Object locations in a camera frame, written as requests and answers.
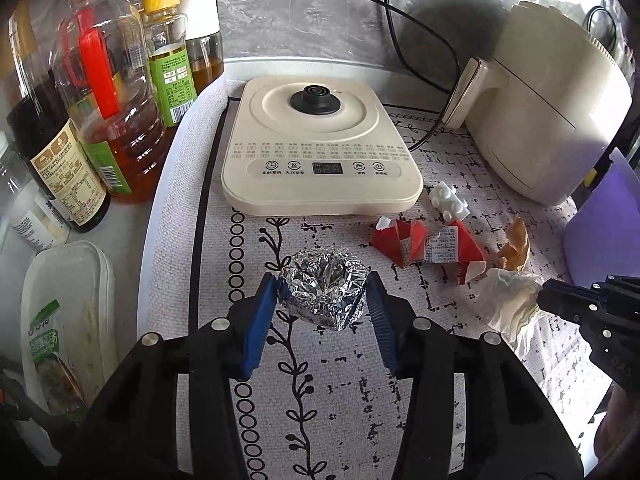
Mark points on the foil ball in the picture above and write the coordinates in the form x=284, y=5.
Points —
x=320, y=285

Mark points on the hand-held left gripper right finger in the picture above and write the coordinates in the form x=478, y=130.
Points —
x=385, y=330

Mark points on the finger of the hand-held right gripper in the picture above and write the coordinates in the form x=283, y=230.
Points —
x=620, y=290
x=565, y=300

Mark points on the purple plastic bucket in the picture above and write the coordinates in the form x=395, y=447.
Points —
x=605, y=230

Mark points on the white cap oil sprayer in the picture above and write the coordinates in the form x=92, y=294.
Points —
x=200, y=10

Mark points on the white air fryer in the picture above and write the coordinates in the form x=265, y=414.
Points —
x=540, y=125

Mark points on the white plastic tray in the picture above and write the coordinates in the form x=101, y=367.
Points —
x=75, y=280

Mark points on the red cap oil bottle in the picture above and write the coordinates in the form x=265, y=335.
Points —
x=125, y=150

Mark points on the dark soy sauce bottle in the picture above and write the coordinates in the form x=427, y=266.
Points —
x=55, y=160

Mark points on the green label yellow cap bottle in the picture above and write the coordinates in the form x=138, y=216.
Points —
x=172, y=85

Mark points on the small white bottle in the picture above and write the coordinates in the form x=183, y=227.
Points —
x=30, y=225

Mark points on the white plastic block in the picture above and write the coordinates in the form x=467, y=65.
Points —
x=450, y=202

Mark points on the white tissue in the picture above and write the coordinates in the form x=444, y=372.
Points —
x=510, y=305

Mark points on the patterned white table mat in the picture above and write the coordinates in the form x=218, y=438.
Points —
x=325, y=410

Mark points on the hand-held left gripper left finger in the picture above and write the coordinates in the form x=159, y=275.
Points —
x=260, y=330

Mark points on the person's right hand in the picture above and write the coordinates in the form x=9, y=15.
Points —
x=622, y=420

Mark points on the cream induction cooker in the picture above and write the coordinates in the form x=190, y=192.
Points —
x=320, y=180

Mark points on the green food packet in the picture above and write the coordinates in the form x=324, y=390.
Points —
x=45, y=335

